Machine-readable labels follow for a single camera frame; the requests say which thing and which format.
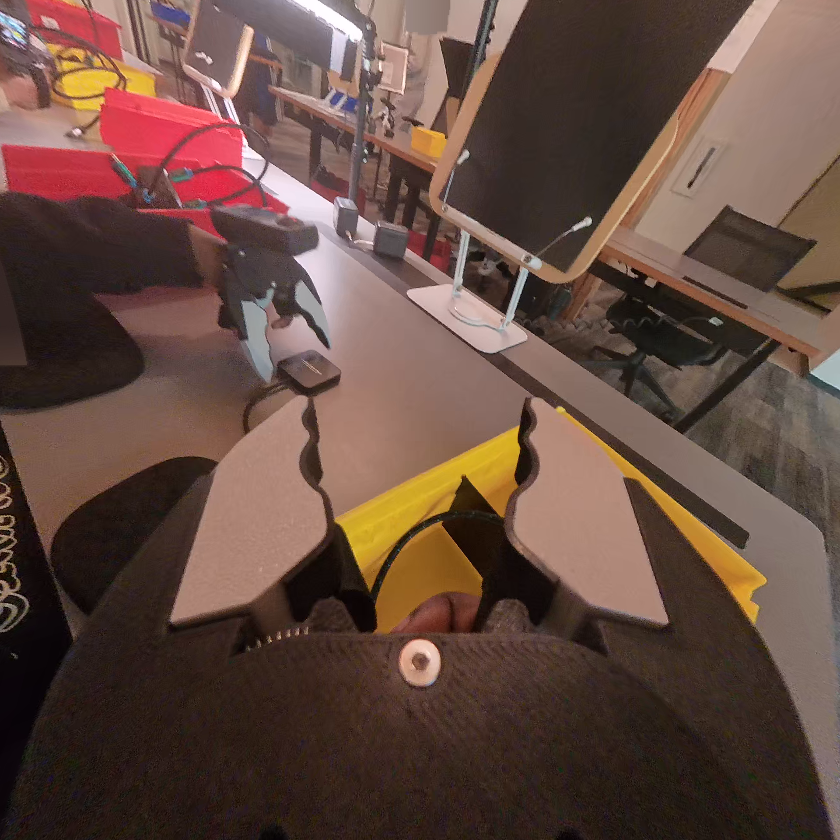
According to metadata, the person's dark printed shirt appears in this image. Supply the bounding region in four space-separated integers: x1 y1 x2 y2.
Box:
0 420 74 664

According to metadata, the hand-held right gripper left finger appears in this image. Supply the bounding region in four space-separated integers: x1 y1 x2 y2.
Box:
168 395 330 627

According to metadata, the person's right hand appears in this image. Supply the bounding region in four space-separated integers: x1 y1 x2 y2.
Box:
392 591 481 635

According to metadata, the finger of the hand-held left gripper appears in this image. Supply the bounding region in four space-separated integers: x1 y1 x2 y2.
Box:
292 279 332 350
238 297 277 385

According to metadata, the black hdmi switch with button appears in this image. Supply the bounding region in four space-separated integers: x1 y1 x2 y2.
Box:
134 165 185 210

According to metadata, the person's left forearm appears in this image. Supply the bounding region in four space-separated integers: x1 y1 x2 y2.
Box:
0 192 206 296

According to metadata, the yellow plastic bin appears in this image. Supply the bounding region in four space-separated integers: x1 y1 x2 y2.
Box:
335 406 769 634
49 45 158 111

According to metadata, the white wall picture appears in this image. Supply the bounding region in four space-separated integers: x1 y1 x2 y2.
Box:
671 136 729 198

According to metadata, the black oval pad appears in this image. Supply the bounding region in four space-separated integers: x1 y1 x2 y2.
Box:
51 456 219 616
0 289 145 409

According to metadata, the small black hdmi adapter box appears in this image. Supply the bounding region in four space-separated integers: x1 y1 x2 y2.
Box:
241 350 508 599

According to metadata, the small wood-rimmed black board on stand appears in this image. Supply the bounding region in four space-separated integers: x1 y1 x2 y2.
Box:
182 0 256 126

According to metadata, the led light panel on stand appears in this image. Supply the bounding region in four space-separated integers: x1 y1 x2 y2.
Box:
289 0 385 206

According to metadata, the large wood-rimmed black board on stand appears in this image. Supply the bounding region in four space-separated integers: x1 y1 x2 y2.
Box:
407 0 756 353

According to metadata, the wooden office desk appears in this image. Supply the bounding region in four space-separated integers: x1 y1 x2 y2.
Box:
598 226 826 434

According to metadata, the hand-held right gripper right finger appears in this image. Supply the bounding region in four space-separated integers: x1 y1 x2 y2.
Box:
507 395 672 627

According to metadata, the red plastic bin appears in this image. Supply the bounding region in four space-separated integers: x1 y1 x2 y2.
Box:
25 0 123 61
98 87 245 161
0 143 291 238

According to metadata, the small framed picture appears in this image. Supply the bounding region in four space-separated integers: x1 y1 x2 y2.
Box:
378 41 410 97

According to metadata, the person's left hand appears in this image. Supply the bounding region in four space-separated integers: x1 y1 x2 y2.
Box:
189 228 228 287

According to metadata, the black office chair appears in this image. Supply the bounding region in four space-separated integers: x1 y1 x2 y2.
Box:
581 297 731 421

